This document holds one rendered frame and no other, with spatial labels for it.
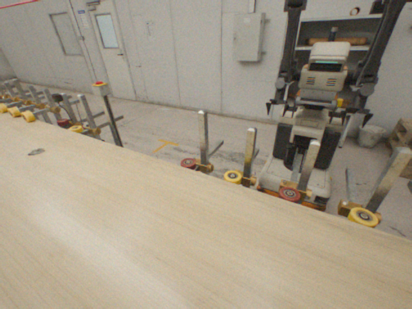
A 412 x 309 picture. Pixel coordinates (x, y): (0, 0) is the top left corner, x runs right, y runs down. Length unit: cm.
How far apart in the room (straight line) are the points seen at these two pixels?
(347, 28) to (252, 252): 309
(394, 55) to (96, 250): 350
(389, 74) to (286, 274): 315
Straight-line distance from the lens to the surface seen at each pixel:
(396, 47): 348
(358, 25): 339
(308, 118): 169
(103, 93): 142
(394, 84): 357
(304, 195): 97
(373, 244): 84
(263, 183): 200
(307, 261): 71
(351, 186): 114
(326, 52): 154
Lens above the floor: 148
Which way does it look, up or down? 33 degrees down
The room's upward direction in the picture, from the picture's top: 2 degrees counter-clockwise
